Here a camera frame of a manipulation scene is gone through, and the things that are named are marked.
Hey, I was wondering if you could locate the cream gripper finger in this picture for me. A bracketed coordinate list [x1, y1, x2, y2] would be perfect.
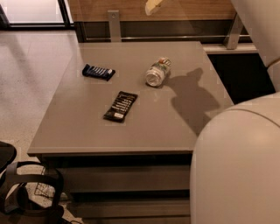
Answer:
[145, 0, 164, 16]

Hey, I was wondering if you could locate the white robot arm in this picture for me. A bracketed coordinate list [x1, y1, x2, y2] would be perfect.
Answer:
[190, 0, 280, 224]

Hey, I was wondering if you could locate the blue snack bar wrapper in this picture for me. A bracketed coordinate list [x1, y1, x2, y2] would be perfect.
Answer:
[82, 64, 116, 81]

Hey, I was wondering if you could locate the right metal bracket post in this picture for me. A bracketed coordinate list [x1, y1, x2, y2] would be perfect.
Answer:
[224, 14, 243, 50]

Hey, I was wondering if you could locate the grey drawer cabinet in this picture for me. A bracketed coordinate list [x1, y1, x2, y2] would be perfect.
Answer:
[28, 42, 232, 224]

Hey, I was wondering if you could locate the green 7up soda can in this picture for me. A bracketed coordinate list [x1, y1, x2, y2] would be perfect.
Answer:
[145, 57, 172, 88]

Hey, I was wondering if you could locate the lower grey drawer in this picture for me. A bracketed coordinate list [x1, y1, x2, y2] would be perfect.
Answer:
[67, 199, 190, 219]

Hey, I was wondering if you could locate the wire mesh basket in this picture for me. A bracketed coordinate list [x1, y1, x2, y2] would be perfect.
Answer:
[34, 168, 58, 200]

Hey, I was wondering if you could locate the black office chair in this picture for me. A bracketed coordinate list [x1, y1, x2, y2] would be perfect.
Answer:
[0, 142, 65, 224]

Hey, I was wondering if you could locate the upper grey drawer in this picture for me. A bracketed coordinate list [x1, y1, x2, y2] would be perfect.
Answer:
[59, 165, 190, 193]

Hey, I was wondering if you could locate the grey drawer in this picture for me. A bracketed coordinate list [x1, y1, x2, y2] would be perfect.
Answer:
[59, 165, 190, 193]
[67, 199, 190, 219]

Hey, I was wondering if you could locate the horizontal metal rail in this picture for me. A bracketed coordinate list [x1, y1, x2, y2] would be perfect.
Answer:
[85, 35, 229, 42]

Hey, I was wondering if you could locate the black snack bar wrapper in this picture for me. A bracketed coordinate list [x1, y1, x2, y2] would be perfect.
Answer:
[103, 91, 138, 123]

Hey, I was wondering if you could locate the left metal bracket post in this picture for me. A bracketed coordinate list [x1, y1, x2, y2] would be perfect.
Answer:
[108, 10, 122, 42]

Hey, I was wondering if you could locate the metal bracket post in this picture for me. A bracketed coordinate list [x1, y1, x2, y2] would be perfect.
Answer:
[224, 14, 243, 50]
[108, 10, 122, 42]

